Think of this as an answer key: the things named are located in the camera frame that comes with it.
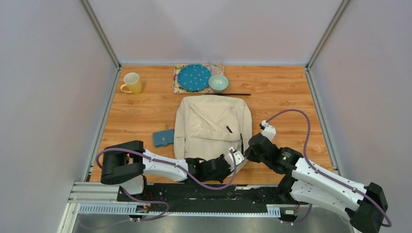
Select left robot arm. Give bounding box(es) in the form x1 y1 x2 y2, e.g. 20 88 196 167
96 140 244 185

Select light teal bowl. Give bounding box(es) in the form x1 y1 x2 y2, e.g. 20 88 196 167
208 74 229 92

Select yellow mug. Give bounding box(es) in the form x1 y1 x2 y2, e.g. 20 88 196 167
120 72 142 94

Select blue polka dot plate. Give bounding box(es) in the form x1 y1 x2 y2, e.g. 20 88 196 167
177 64 211 92

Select clear drinking glass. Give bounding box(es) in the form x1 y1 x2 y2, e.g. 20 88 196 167
208 55 223 75

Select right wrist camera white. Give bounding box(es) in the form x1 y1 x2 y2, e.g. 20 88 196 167
259 120 276 141

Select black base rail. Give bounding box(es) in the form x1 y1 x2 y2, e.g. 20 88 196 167
133 183 298 214

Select beige canvas backpack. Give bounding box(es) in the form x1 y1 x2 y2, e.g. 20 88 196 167
173 95 253 160

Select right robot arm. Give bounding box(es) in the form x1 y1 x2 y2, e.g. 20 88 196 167
245 133 388 233

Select aluminium frame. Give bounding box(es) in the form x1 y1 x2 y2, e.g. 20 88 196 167
58 0 371 233

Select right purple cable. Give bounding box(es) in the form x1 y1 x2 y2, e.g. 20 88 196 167
265 109 393 228

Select blue leather wallet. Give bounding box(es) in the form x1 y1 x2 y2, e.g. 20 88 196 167
152 129 174 148

